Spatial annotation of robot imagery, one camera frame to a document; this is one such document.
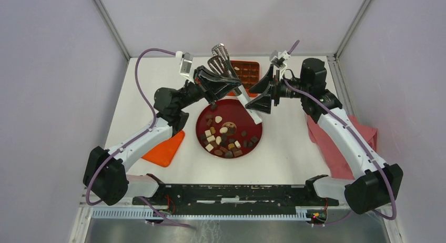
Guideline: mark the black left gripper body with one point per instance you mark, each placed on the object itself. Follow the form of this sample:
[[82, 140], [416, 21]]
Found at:
[[191, 92]]

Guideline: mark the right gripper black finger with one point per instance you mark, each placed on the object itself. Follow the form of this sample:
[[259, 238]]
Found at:
[[261, 103], [265, 84]]

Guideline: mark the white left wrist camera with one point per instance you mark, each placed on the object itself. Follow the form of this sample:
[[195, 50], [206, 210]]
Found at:
[[185, 65]]

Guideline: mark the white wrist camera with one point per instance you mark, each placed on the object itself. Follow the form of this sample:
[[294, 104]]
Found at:
[[185, 65], [280, 58]]

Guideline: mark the orange box lid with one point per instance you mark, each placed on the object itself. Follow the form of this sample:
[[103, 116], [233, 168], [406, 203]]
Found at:
[[164, 153]]

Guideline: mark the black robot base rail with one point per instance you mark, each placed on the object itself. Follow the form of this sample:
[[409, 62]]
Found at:
[[207, 199]]

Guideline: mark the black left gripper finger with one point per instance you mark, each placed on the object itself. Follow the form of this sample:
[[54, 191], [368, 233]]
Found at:
[[204, 75], [214, 90]]

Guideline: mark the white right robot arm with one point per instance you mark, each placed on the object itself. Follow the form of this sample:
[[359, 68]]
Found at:
[[375, 184]]

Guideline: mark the white cable duct strip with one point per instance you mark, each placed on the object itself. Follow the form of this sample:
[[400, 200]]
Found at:
[[148, 214]]

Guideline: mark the white oval chocolate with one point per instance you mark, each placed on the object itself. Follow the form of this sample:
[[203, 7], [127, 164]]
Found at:
[[223, 130]]

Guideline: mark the metal tongs with white handle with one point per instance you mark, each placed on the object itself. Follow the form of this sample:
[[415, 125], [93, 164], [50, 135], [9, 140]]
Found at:
[[220, 64]]

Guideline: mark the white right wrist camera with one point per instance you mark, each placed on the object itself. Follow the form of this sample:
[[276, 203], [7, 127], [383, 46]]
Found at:
[[280, 58]]

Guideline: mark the orange chocolate box with dividers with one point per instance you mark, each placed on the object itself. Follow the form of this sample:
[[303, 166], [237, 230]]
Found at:
[[248, 72]]

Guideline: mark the round red lacquer tray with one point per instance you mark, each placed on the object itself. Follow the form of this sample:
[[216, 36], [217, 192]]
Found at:
[[243, 134]]

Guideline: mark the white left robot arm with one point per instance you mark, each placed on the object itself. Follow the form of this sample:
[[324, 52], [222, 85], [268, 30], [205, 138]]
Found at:
[[105, 174]]

